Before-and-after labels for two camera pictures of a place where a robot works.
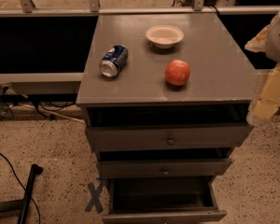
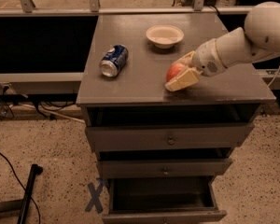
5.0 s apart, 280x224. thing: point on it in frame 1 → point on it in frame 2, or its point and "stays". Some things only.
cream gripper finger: (258, 44) → (186, 78)
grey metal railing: (26, 8) stays
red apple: (176, 72) stays
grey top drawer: (166, 128) stays
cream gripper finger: (272, 91) → (186, 60)
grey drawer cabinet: (165, 101) stays
